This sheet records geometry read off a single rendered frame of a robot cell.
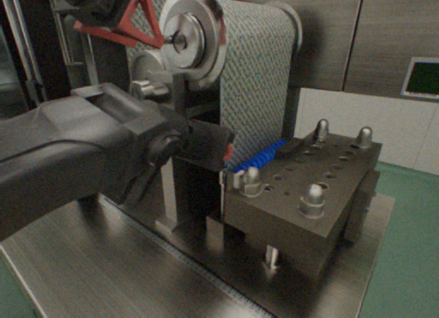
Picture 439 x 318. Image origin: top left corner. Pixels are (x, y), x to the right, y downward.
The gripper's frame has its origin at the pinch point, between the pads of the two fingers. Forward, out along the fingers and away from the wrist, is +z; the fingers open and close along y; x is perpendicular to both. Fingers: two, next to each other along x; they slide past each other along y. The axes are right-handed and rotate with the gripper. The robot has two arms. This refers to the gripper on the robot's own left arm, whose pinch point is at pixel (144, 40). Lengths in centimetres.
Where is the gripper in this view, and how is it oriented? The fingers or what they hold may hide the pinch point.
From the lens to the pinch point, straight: 41.2
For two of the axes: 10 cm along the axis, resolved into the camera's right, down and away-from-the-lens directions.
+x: 4.0, -9.1, 1.0
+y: 7.8, 2.8, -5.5
